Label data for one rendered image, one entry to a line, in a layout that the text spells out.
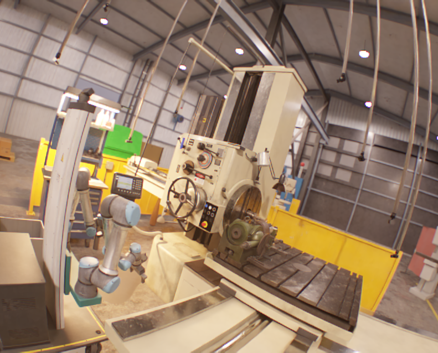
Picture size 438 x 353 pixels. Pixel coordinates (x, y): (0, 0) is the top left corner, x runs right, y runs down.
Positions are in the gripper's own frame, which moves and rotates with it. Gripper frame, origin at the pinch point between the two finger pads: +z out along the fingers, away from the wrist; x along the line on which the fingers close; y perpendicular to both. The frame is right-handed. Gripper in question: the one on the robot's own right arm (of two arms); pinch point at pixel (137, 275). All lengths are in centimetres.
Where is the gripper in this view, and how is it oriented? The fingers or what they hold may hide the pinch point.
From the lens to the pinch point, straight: 176.3
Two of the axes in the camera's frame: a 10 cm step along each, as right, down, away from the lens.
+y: -5.8, 2.7, -7.7
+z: -1.9, 8.7, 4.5
